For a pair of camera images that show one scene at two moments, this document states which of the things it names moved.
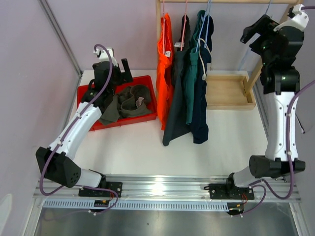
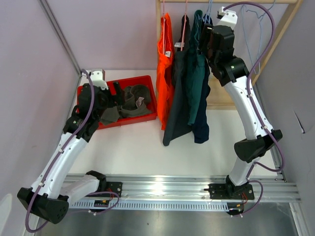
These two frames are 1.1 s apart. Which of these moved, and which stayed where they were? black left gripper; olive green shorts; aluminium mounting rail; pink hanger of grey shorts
Moved: black left gripper
Stayed: pink hanger of grey shorts; aluminium mounting rail; olive green shorts
